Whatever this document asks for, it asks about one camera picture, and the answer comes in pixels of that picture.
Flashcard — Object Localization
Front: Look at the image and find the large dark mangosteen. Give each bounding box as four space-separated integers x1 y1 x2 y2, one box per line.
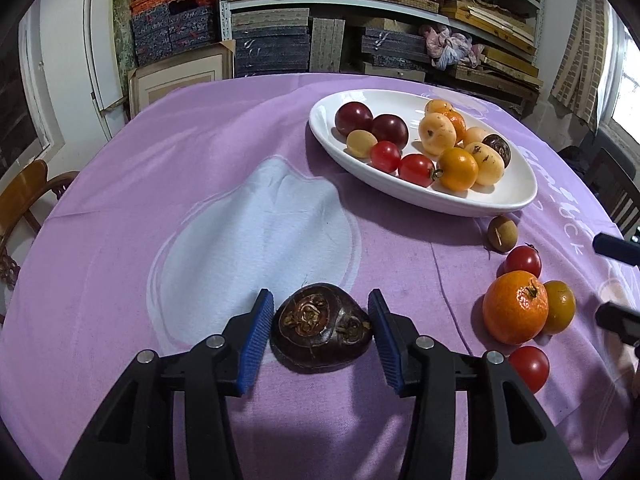
270 283 373 374

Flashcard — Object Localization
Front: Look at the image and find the white oval plate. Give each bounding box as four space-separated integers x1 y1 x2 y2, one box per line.
308 89 538 218

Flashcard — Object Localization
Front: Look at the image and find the red tomato front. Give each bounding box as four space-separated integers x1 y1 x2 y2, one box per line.
508 346 550 393

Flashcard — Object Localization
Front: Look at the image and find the patterned curtain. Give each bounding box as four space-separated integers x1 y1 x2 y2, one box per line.
551 0 610 132

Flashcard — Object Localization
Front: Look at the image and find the tan longan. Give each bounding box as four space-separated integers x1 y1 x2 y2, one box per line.
487 214 518 254
346 129 378 159

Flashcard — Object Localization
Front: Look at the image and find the red cherry tomato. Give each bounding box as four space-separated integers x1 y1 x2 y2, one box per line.
370 141 401 174

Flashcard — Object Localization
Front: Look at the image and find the yellow tomato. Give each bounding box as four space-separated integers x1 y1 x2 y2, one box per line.
544 281 576 335

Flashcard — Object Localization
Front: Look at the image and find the red tomato with stem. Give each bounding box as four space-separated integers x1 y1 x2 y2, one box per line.
503 244 542 278

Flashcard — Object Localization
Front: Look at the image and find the purple printed tablecloth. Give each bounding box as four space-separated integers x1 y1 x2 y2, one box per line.
1 74 639 479

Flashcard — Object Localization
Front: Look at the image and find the dark chair right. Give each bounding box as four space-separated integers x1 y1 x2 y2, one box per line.
558 129 639 238

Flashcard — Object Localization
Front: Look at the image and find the stack of blue boxes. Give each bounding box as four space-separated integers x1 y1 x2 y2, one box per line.
131 0 218 66

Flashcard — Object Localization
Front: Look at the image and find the large orange mandarin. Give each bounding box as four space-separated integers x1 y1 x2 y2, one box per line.
442 110 466 145

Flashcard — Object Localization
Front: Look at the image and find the window with white frame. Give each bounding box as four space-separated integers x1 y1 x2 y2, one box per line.
1 0 65 180

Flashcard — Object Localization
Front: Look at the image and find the red tomato small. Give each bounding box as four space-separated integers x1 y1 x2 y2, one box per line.
397 154 440 188

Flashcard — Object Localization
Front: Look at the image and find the framed picture cardboard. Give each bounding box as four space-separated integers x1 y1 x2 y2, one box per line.
128 40 236 118

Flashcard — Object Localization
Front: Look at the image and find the dark red plum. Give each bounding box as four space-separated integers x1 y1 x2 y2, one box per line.
334 102 373 136
371 114 409 150

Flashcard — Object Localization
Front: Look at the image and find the wooden chair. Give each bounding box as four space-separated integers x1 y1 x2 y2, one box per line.
1 159 79 290

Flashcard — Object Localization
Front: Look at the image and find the small dark mangosteen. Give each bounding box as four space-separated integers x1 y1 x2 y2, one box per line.
483 133 511 168

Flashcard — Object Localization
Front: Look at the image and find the metal storage shelf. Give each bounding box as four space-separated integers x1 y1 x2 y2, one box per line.
219 0 542 116

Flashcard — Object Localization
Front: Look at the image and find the crumpled pink cloth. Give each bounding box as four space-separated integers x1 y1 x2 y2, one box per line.
421 24 484 70

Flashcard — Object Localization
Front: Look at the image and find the spotted yellow pear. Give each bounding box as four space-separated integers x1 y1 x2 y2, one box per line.
418 113 457 157

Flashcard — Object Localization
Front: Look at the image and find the round tan pear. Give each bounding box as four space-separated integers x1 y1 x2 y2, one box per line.
461 126 490 148

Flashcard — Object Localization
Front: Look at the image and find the speckled yellow pepino melon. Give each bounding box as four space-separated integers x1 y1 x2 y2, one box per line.
464 142 506 186

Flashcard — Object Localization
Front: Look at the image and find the small orange tomato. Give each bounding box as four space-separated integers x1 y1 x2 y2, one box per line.
424 99 454 114

